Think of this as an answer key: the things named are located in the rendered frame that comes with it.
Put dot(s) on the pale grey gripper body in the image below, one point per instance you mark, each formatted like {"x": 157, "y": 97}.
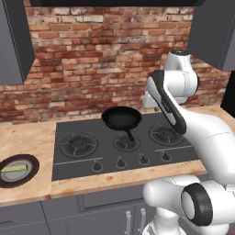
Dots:
{"x": 150, "y": 100}

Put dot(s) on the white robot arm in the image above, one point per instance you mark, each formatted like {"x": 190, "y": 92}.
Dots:
{"x": 211, "y": 143}

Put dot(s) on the black frying pan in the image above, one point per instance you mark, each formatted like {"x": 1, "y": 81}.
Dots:
{"x": 121, "y": 117}

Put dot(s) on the yellow butter stick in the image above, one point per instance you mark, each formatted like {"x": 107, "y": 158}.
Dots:
{"x": 13, "y": 168}

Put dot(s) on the black hob knob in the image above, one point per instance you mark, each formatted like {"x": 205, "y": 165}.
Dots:
{"x": 165, "y": 156}
{"x": 143, "y": 159}
{"x": 120, "y": 162}
{"x": 97, "y": 166}

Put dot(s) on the dark grey gas hob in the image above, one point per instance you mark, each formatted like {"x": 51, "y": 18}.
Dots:
{"x": 104, "y": 153}

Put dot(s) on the black tall appliance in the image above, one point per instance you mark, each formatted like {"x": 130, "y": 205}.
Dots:
{"x": 229, "y": 98}

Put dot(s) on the black range hood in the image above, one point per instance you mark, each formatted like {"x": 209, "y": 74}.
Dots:
{"x": 116, "y": 2}

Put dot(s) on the grey drawer front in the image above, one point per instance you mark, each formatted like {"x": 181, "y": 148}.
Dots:
{"x": 110, "y": 198}
{"x": 21, "y": 214}

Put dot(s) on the grey cupboard door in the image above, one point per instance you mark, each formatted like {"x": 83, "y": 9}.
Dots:
{"x": 150, "y": 218}
{"x": 91, "y": 221}

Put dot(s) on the dark brown round plate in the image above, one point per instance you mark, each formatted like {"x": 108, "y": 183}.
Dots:
{"x": 30, "y": 171}

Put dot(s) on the grey wall cupboard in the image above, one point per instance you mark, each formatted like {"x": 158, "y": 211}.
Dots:
{"x": 214, "y": 30}
{"x": 12, "y": 39}

